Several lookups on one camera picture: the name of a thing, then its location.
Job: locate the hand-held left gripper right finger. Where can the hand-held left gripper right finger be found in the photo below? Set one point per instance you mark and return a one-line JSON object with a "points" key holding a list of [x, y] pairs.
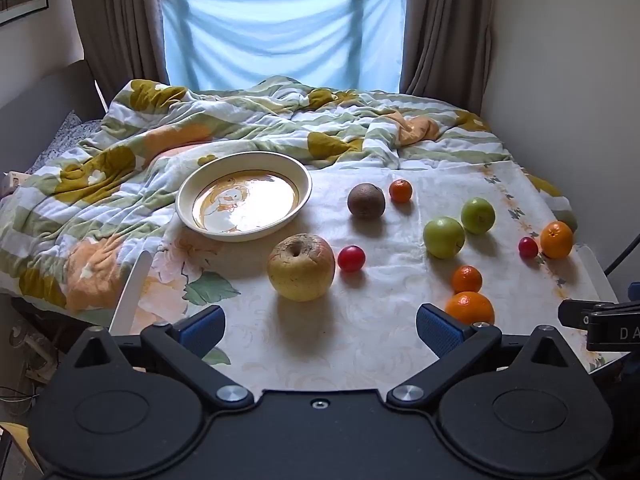
{"points": [[440, 332]]}

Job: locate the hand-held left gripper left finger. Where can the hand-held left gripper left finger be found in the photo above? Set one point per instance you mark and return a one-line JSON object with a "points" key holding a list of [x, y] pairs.
{"points": [[202, 328]]}

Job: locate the small orange mandarin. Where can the small orange mandarin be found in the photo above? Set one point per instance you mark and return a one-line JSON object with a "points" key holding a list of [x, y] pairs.
{"points": [[400, 191], [467, 279]]}

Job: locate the grey headboard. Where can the grey headboard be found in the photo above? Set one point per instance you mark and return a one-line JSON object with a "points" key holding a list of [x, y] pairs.
{"points": [[45, 95]]}

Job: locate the cream plate with cartoon print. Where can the cream plate with cartoon print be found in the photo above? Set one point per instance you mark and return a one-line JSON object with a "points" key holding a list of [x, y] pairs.
{"points": [[240, 205]]}

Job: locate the cardboard piece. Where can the cardboard piece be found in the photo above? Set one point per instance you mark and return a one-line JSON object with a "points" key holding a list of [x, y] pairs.
{"points": [[20, 442]]}

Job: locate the red cherry tomato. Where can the red cherry tomato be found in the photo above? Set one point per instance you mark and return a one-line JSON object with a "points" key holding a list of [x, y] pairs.
{"points": [[528, 247], [351, 258]]}

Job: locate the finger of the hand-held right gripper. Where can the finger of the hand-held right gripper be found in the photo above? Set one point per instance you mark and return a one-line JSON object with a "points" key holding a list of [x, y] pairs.
{"points": [[575, 313]]}

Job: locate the brown curtain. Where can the brown curtain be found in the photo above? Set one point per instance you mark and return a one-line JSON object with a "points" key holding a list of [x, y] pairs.
{"points": [[445, 30], [115, 25]]}

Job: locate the green apple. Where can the green apple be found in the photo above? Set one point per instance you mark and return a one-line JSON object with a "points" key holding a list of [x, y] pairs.
{"points": [[478, 215], [444, 238]]}

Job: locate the small pale box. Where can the small pale box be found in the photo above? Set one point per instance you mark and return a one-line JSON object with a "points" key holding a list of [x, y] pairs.
{"points": [[12, 181]]}

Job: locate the green striped floral blanket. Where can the green striped floral blanket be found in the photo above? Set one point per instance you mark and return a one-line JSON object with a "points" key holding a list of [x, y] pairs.
{"points": [[125, 160]]}

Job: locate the brown kiwi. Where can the brown kiwi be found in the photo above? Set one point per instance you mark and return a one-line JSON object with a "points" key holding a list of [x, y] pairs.
{"points": [[366, 201]]}

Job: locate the patterned grey pillow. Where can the patterned grey pillow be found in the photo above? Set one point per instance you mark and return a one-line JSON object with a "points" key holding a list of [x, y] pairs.
{"points": [[70, 132]]}

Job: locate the cream floral tablecloth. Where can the cream floral tablecloth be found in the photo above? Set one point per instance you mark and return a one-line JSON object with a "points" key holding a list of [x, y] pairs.
{"points": [[390, 280]]}

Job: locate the light blue window cloth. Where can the light blue window cloth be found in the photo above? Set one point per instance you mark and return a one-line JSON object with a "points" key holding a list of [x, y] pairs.
{"points": [[280, 35]]}

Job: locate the orange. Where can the orange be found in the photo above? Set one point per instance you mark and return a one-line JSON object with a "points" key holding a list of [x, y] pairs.
{"points": [[469, 309], [556, 240]]}

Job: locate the large yellow apple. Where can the large yellow apple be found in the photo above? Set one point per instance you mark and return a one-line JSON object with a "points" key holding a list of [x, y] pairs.
{"points": [[300, 270]]}

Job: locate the white chair back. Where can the white chair back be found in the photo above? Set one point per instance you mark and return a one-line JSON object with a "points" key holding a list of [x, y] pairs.
{"points": [[131, 290]]}

